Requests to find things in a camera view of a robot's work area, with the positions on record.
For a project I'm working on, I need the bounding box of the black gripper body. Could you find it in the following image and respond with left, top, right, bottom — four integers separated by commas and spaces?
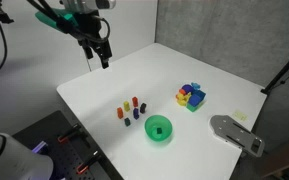
71, 9, 112, 46

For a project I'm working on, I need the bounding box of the orange block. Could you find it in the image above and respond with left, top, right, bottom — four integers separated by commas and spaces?
116, 106, 125, 120

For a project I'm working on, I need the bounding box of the black block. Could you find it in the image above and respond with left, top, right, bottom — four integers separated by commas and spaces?
139, 102, 148, 114

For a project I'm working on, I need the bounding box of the blue block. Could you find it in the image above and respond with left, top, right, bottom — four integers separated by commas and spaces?
132, 107, 141, 120

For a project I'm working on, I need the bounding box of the green plastic bowl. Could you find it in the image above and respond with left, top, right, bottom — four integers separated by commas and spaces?
144, 114, 174, 145

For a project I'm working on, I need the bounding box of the black orange-tipped clamp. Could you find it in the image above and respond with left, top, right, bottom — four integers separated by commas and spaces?
75, 150, 102, 176
57, 123, 82, 144

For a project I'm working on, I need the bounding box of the yellow toy piece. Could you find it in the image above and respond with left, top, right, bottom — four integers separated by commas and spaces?
176, 93, 192, 108

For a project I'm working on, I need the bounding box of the light blue toy piece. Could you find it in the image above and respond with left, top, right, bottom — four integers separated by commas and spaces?
190, 81, 202, 91

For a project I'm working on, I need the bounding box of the blue toy box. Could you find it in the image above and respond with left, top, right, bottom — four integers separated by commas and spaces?
187, 89, 207, 108

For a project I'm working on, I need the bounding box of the black perforated base board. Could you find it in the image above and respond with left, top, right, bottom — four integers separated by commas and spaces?
12, 110, 125, 180

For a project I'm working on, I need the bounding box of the green toy box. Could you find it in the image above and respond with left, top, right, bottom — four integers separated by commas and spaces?
186, 99, 206, 113

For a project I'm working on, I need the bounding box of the pale yellow tape patch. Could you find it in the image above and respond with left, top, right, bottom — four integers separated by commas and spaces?
232, 110, 249, 122

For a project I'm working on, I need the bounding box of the grey metal mounting plate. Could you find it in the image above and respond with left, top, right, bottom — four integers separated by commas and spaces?
209, 114, 266, 159

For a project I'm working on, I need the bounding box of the black stand pole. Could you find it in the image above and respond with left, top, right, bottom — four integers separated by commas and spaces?
260, 44, 289, 96

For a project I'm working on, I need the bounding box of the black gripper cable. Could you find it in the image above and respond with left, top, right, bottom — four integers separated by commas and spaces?
95, 15, 112, 43

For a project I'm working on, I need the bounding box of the teal camera mount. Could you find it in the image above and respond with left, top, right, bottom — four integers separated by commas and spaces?
34, 8, 76, 34

